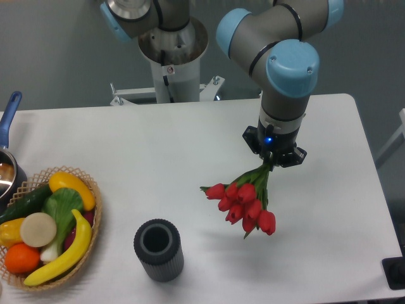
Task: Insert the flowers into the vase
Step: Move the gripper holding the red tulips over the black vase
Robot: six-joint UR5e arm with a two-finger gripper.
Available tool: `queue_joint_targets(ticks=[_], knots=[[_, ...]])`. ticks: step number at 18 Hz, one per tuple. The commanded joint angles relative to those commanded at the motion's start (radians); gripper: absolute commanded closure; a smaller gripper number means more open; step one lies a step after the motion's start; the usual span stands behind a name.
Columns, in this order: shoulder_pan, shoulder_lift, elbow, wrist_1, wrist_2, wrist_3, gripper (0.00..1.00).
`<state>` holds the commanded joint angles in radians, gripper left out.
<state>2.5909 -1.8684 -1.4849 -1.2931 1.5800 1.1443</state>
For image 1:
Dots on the purple eggplant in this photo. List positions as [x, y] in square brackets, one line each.
[89, 216]

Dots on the green bok choy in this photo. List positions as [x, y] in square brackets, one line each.
[59, 206]

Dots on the red tulip bouquet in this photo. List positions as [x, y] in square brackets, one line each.
[246, 199]

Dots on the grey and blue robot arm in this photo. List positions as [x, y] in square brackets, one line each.
[270, 47]

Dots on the blue handled saucepan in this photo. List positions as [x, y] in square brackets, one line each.
[12, 175]

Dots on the white frame at right edge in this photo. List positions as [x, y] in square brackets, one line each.
[392, 145]

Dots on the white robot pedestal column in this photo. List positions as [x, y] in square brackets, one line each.
[174, 58]

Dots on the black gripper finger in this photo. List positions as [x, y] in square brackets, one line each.
[290, 157]
[253, 140]

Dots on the yellow bell pepper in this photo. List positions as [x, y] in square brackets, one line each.
[10, 232]

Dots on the yellow banana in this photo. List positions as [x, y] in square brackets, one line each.
[69, 258]

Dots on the orange fruit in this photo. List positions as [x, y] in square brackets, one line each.
[21, 258]

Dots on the beige round wooden disc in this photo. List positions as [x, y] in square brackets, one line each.
[38, 229]

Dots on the dark grey ribbed vase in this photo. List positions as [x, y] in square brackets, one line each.
[157, 245]

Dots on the woven wicker basket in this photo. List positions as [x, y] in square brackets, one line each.
[28, 186]

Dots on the black device at table edge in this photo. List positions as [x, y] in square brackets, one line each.
[394, 272]

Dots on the green cucumber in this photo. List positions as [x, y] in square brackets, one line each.
[32, 202]

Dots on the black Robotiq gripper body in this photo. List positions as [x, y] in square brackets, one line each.
[276, 134]

